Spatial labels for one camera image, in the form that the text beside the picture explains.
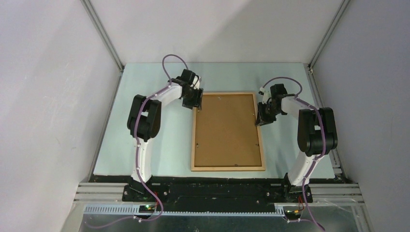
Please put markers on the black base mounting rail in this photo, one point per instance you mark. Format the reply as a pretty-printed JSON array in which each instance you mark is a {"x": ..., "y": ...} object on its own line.
[{"x": 216, "y": 195}]

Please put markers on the light wooden picture frame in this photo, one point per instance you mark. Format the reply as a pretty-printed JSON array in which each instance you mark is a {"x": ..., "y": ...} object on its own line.
[{"x": 227, "y": 168}]

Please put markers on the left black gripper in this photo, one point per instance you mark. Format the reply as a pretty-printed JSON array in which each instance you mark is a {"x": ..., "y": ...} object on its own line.
[{"x": 197, "y": 102}]

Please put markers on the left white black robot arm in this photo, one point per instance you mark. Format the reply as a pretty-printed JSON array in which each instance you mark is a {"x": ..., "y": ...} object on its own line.
[{"x": 144, "y": 120}]

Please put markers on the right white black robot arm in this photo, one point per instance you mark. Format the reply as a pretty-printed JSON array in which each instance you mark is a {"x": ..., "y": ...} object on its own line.
[{"x": 316, "y": 132}]

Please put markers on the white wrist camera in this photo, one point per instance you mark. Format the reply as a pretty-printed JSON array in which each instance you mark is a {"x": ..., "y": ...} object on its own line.
[
  {"x": 196, "y": 83},
  {"x": 266, "y": 95}
]

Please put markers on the aluminium extrusion frame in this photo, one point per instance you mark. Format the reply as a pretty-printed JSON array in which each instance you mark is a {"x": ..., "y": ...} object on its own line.
[{"x": 107, "y": 198}]

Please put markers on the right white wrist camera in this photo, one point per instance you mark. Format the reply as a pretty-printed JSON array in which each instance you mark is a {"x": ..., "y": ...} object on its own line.
[{"x": 266, "y": 95}]

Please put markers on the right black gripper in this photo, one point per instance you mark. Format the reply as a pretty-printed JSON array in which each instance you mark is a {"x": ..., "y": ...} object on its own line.
[{"x": 262, "y": 119}]

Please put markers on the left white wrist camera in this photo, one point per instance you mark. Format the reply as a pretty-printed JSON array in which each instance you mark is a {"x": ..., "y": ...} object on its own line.
[{"x": 196, "y": 83}]

